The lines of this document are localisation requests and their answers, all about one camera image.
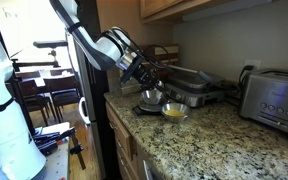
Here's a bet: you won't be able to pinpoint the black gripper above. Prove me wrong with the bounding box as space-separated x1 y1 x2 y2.
132 59 168 96

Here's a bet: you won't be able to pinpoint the small stainless steel bowl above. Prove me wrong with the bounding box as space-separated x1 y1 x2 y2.
160 102 191 124
140 88 165 106

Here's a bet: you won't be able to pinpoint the yellow grain contents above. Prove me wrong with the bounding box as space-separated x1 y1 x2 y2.
164 109 186 118

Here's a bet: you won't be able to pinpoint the black digital kitchen scale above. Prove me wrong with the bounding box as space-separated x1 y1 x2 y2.
132 99 165 117

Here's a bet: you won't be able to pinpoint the large striped wooden cutting board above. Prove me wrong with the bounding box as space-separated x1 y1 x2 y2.
138 44 181 67

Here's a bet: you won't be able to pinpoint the stainless steel contact grill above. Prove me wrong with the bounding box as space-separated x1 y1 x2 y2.
162 64 227 108

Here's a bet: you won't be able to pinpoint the wooden drawer cabinet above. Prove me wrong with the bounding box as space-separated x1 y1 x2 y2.
104 101 142 180

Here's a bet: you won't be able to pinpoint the dark refrigerator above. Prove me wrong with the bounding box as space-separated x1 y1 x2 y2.
64 0 113 180

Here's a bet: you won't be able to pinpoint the wooden upper cabinet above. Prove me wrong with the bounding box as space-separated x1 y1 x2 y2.
138 0 272 24

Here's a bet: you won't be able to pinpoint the stainless steel dishwasher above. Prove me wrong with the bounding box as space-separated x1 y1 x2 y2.
140 156 165 180

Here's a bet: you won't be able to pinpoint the black power plug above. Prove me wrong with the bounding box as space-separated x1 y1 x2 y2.
238 64 256 86

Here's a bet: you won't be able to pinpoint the dark wooden dining chair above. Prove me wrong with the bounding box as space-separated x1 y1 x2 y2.
43 75 83 124
17 79 52 127

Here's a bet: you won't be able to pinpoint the black clamp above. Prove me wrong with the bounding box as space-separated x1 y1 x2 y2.
68 133 88 171

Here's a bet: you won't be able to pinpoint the wooden dining table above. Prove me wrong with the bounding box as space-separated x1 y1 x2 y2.
3 68 82 99

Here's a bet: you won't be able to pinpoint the stainless steel toaster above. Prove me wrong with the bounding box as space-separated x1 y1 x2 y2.
239 69 288 143

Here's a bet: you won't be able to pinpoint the black tools pile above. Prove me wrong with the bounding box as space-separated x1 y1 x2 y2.
32 126 78 157

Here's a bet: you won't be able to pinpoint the white perforated robot table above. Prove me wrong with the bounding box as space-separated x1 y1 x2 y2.
30 121 72 180

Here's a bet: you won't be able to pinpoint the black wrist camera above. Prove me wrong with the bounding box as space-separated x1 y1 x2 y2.
118 54 145 85

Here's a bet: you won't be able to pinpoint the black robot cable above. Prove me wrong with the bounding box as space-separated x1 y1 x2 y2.
112 26 172 71

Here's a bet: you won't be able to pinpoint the white ring shaped object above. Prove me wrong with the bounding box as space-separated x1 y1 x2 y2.
78 96 92 126

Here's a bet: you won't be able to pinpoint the white wall outlet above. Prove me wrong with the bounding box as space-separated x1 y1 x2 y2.
244 59 262 70

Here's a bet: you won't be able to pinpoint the black camera on stand arm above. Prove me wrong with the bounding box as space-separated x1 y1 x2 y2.
23 39 70 69

